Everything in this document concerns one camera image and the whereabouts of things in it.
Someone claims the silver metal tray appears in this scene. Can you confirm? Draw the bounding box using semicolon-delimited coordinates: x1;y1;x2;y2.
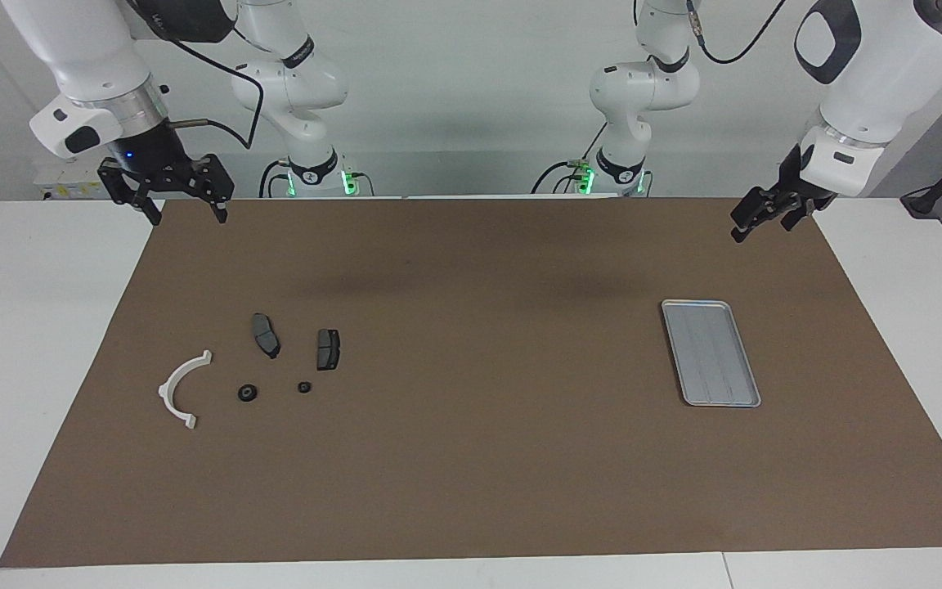
662;299;762;408

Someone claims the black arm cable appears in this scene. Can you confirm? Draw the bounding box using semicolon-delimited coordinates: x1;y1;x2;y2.
123;0;264;151
688;0;791;65

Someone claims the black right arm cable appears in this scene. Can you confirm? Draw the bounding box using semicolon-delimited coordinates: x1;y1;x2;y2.
123;0;264;151

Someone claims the black base cable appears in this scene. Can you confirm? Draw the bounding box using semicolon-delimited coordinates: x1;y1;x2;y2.
531;160;582;196
259;160;292;199

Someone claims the white semicircular bracket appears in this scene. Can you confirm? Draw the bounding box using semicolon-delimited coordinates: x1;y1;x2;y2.
158;349;213;430

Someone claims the white power strip box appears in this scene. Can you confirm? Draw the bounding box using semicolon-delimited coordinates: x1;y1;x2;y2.
34;160;124;200

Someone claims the long curved brake pad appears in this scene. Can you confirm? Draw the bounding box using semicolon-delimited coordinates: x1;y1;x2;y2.
251;312;281;360

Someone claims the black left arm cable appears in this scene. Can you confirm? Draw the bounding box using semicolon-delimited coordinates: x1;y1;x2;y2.
688;0;791;65

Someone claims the short rectangular brake pad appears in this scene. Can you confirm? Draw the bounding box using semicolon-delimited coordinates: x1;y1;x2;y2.
316;328;343;371

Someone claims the brown table mat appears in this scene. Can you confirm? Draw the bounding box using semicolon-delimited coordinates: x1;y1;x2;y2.
0;196;942;569

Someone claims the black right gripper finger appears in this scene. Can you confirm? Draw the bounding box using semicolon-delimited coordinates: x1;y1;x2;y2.
185;154;235;223
97;162;163;226

